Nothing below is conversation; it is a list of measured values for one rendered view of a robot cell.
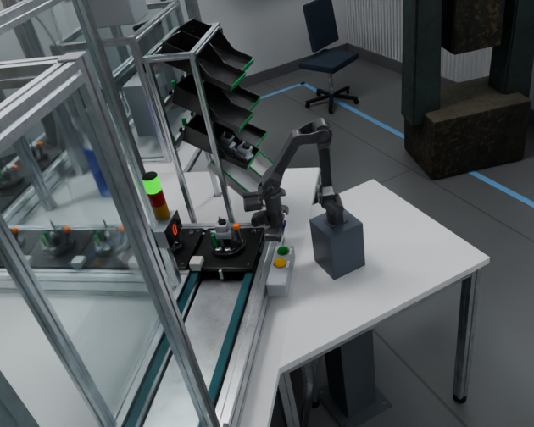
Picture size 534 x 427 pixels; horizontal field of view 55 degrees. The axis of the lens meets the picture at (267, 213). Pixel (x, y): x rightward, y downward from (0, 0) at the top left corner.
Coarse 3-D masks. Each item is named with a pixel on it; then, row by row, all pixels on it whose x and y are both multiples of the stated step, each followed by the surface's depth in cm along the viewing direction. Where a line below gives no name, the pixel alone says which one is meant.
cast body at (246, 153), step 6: (240, 144) 200; (246, 144) 199; (234, 150) 203; (240, 150) 199; (246, 150) 198; (234, 156) 202; (240, 156) 201; (246, 156) 199; (252, 156) 202; (246, 162) 201
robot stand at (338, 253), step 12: (324, 216) 189; (348, 216) 187; (312, 228) 189; (324, 228) 183; (336, 228) 182; (348, 228) 181; (360, 228) 183; (312, 240) 194; (324, 240) 183; (336, 240) 180; (348, 240) 183; (360, 240) 186; (324, 252) 188; (336, 252) 183; (348, 252) 186; (360, 252) 189; (324, 264) 193; (336, 264) 186; (348, 264) 189; (360, 264) 192; (336, 276) 189
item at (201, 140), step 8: (192, 120) 203; (200, 120) 210; (192, 128) 207; (200, 128) 211; (216, 128) 209; (224, 128) 208; (184, 136) 201; (192, 136) 199; (200, 136) 198; (208, 136) 197; (216, 136) 209; (192, 144) 202; (200, 144) 200; (208, 144) 199; (224, 152) 199; (256, 152) 209; (232, 160) 199
